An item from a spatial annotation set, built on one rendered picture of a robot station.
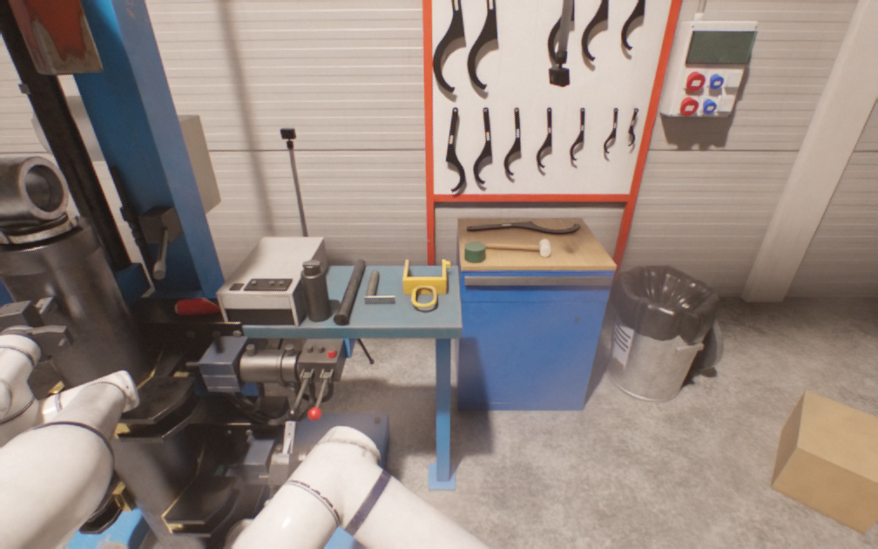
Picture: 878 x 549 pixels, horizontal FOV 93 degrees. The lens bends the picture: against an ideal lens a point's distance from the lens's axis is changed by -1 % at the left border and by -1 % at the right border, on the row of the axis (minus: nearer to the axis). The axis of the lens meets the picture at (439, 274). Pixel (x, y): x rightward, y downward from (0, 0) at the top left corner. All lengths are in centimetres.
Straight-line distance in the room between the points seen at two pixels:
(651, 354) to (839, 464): 85
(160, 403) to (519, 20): 257
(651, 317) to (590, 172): 118
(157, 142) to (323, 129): 162
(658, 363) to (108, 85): 264
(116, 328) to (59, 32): 71
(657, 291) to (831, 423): 98
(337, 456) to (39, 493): 42
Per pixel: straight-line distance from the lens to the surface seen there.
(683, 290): 280
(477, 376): 238
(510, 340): 224
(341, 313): 140
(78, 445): 64
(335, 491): 82
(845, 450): 267
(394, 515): 83
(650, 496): 245
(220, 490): 179
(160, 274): 127
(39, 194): 143
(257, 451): 181
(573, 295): 215
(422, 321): 140
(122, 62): 160
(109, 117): 166
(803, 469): 263
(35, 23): 134
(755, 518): 260
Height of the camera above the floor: 189
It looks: 30 degrees down
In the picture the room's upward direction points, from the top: straight up
